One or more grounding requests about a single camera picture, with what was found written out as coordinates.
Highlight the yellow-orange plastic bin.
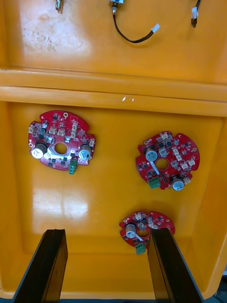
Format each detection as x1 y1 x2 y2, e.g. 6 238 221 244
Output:
0 86 227 301
0 0 227 98

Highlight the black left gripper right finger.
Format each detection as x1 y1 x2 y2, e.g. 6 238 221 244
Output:
148 227 205 303

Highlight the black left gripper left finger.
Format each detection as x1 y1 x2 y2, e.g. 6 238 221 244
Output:
13 228 69 303

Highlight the round red circuit board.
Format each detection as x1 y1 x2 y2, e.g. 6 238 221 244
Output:
119 210 176 256
135 131 201 191
27 110 96 176

